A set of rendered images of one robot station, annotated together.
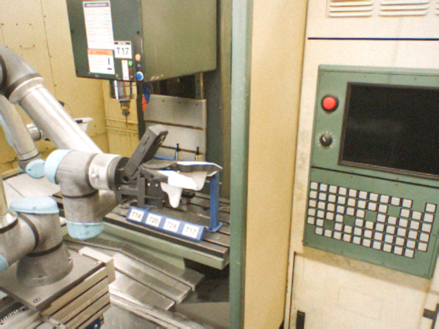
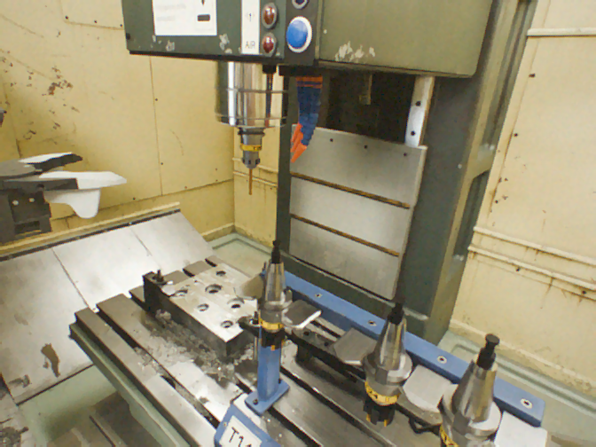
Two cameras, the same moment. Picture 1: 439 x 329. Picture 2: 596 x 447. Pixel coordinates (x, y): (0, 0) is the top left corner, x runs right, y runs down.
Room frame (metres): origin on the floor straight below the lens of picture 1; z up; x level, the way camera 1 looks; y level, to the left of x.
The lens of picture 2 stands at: (1.28, 0.27, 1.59)
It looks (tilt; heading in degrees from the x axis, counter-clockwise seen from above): 22 degrees down; 9
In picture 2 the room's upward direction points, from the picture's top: 4 degrees clockwise
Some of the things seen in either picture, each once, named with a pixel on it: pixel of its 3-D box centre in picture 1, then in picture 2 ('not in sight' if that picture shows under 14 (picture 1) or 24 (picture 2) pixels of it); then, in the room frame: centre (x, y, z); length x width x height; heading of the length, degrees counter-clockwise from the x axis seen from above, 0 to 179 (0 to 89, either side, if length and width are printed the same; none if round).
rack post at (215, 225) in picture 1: (214, 201); not in sight; (1.67, 0.03, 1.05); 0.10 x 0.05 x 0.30; 151
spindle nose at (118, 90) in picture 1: (123, 86); (251, 94); (2.07, 0.52, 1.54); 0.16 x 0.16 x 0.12
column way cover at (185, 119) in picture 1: (174, 136); (343, 209); (2.46, 0.30, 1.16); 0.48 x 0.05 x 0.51; 61
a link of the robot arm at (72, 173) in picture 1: (76, 170); not in sight; (0.75, 0.30, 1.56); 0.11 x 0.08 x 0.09; 73
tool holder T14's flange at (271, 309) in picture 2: not in sight; (273, 300); (1.81, 0.39, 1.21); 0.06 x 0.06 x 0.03
